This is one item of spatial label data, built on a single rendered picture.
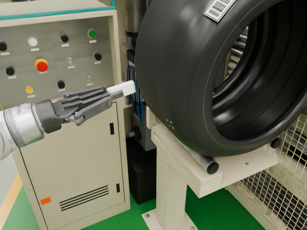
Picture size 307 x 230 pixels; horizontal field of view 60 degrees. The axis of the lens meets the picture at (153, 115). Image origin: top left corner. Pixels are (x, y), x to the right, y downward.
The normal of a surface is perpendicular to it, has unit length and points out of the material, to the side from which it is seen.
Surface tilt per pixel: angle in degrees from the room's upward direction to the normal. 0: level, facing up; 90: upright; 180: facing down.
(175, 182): 90
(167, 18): 59
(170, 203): 90
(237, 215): 0
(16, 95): 90
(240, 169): 0
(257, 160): 0
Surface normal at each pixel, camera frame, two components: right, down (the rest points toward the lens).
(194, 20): -0.59, -0.14
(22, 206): 0.00, -0.84
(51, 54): 0.45, 0.48
